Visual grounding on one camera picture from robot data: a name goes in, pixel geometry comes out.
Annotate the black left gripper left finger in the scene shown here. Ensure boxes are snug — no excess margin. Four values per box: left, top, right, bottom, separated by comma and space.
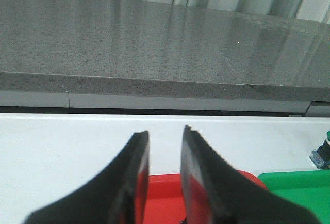
25, 131, 150, 223

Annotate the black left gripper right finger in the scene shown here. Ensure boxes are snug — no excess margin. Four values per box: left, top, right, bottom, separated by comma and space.
180, 126, 318, 223

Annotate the green mushroom push button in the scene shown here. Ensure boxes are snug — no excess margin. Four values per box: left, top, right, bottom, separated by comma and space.
309, 131, 329, 170

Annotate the red plastic tray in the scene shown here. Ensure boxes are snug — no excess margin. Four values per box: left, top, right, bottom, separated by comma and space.
140, 170, 269, 224

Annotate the green plastic tray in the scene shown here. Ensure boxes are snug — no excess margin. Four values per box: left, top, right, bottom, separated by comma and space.
258, 170, 329, 223

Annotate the grey stone counter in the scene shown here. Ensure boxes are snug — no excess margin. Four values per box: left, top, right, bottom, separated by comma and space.
1, 0, 329, 117

